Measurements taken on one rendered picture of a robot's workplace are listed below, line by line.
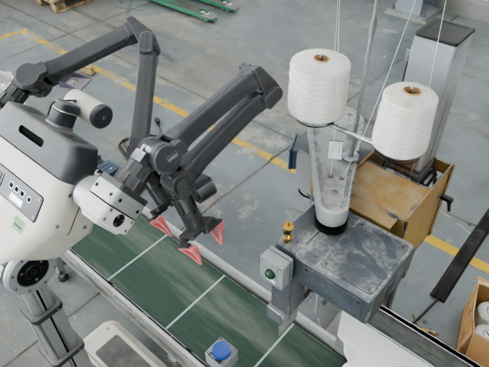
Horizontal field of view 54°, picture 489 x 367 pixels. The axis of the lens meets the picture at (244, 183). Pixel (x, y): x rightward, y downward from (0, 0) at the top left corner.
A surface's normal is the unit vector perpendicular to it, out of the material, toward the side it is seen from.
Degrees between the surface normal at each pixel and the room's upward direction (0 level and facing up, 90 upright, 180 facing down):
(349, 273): 0
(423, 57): 90
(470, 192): 0
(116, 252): 0
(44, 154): 50
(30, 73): 37
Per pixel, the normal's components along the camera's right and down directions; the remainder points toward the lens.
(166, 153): 0.62, 0.29
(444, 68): -0.66, 0.51
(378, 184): -0.01, -0.75
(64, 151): -0.51, -0.09
